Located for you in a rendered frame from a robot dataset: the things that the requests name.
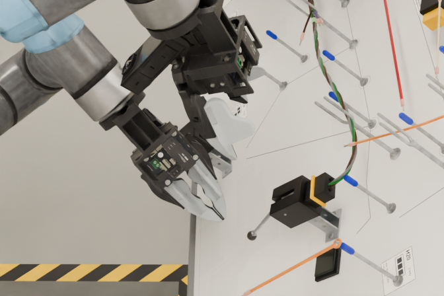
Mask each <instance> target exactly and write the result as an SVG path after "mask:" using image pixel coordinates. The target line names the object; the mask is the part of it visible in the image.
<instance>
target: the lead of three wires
mask: <svg viewBox="0 0 444 296"><path fill-rule="evenodd" d="M346 119H347V121H348V124H349V127H350V131H351V135H352V142H357V134H356V131H355V128H354V123H353V120H352V119H351V118H350V117H349V116H348V117H347V118H346ZM356 156H357V144H356V145H354V146H352V155H351V158H350V161H349V163H348V165H347V167H346V169H345V171H344V172H343V173H342V174H341V175H339V177H337V178H336V179H334V180H333V181H331V183H329V184H328V185H331V186H330V187H333V186H335V185H336V184H337V183H339V182H340V181H341V180H343V179H344V175H348V174H349V173H350V170H351V169H352V166H353V164H354V162H355V159H356Z"/></svg>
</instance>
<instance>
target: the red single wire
mask: <svg viewBox="0 0 444 296"><path fill-rule="evenodd" d="M383 1H384V5H385V13H386V17H387V24H388V31H389V36H390V43H391V48H392V55H393V60H394V67H395V71H396V78H397V83H398V90H399V95H400V104H401V107H402V109H403V111H404V106H405V103H404V98H403V94H402V87H401V82H400V75H399V71H398V64H397V60H396V52H395V48H394V41H393V37H392V29H391V25H390V18H389V11H388V7H387V0H383Z"/></svg>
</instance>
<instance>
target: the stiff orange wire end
mask: <svg viewBox="0 0 444 296"><path fill-rule="evenodd" d="M336 240H337V241H339V243H338V245H337V246H336V243H335V242H333V244H332V245H330V246H328V247H327V248H325V249H323V250H321V251H320V252H317V253H316V254H314V255H312V256H310V257H308V258H307V259H305V260H303V261H302V262H300V263H298V264H296V265H294V266H292V267H290V268H289V269H287V270H285V271H283V272H282V273H280V274H278V275H276V276H274V277H272V278H270V279H269V280H267V281H265V282H263V283H261V284H260V285H257V286H256V287H254V288H252V289H249V290H248V291H245V292H244V293H243V295H241V296H248V295H250V294H251V293H252V292H253V291H256V290H257V289H260V288H261V287H263V286H265V285H266V284H268V283H270V282H272V281H273V280H275V279H277V278H280V277H281V276H283V275H285V274H286V273H288V272H290V271H292V270H294V269H295V268H298V267H299V266H301V265H303V264H305V263H307V262H308V261H310V260H312V259H314V258H316V257H317V256H320V255H321V254H323V253H325V252H327V251H328V250H330V249H332V248H339V247H340V246H341V244H342V240H341V239H336Z"/></svg>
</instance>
